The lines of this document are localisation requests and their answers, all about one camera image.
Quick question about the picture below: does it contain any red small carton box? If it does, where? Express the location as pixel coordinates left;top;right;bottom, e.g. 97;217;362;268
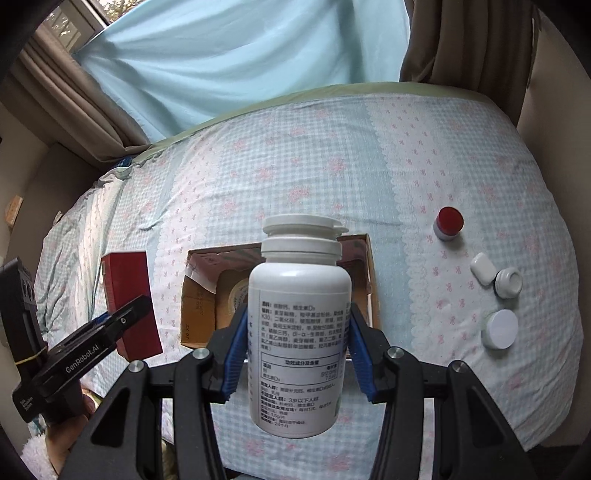
101;252;163;362

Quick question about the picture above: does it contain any white lid jar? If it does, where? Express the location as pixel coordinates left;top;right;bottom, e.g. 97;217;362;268
481;309;519;350

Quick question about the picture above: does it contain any yellow tape roll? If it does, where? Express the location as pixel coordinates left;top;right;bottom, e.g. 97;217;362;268
215;277;249;329

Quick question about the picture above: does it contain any small grey cream jar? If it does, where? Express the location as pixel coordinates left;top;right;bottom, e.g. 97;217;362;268
494;267;523;299

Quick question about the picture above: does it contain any white earbuds case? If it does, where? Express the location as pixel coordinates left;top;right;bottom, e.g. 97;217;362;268
470;252;498;287

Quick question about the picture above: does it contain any white pill bottle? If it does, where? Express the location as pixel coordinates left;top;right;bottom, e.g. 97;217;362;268
247;214;352;439

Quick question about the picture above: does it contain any red lid small jar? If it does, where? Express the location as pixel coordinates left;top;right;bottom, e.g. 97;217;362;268
433;206;464;241

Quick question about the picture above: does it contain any person's left hand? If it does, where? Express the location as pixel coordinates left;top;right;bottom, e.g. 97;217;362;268
45;394;95;474

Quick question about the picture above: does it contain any open cardboard box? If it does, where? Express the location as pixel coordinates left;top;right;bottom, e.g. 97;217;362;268
180;235;380;386

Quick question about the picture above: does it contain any small tissue pack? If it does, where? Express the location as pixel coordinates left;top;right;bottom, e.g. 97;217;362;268
4;195;23;229

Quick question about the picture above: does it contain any beige headboard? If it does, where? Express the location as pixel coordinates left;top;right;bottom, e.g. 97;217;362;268
7;144;102;276

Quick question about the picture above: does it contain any floral checked bed sheet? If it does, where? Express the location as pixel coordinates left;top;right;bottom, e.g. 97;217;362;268
35;84;583;449

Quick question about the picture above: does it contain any left brown curtain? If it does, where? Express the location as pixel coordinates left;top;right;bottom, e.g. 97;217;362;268
1;25;150;164

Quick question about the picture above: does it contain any brown curtain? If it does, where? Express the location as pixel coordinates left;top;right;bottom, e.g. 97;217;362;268
1;25;150;164
400;0;539;124

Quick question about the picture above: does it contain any light blue hanging sheet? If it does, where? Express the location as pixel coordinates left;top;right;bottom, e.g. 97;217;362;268
75;0;410;142

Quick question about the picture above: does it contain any right brown curtain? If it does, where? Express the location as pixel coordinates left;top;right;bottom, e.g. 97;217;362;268
400;0;539;124

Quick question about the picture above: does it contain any window with frame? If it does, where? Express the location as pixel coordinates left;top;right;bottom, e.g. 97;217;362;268
43;0;142;52

